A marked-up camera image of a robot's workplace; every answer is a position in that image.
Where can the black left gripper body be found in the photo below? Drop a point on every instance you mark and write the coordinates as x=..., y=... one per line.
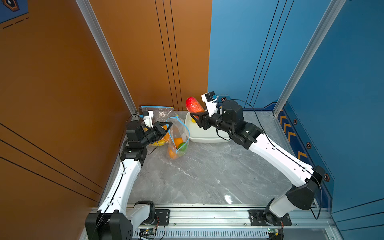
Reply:
x=154, y=134

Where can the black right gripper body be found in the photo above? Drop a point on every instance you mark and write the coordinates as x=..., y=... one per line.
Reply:
x=218, y=121

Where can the clear zip-top bag blue zipper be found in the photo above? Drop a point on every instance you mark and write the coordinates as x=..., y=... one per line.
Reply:
x=157, y=120

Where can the spare clear zip-top bag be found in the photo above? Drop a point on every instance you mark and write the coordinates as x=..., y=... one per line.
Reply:
x=178, y=130

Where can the red apple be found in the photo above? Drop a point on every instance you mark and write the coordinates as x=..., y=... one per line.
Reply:
x=193, y=106

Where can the green yellow mango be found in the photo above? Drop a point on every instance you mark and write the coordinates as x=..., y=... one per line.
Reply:
x=182, y=147

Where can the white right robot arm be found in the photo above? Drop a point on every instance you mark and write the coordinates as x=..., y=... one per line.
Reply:
x=305, y=179

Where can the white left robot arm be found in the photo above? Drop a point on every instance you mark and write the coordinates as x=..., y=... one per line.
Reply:
x=112, y=221

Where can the white fruit bowl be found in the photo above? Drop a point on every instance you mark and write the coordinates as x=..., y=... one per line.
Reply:
x=199, y=135

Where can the green circuit board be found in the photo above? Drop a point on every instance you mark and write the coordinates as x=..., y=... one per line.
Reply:
x=152, y=232

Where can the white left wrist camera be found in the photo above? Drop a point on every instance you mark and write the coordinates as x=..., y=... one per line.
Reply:
x=148, y=118

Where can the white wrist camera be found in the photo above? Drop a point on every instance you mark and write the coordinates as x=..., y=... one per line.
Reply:
x=148, y=118
x=210, y=99

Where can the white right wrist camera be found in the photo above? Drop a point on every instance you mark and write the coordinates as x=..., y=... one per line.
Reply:
x=210, y=99

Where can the aluminium front rail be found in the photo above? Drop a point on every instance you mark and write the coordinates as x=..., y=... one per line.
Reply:
x=235, y=222

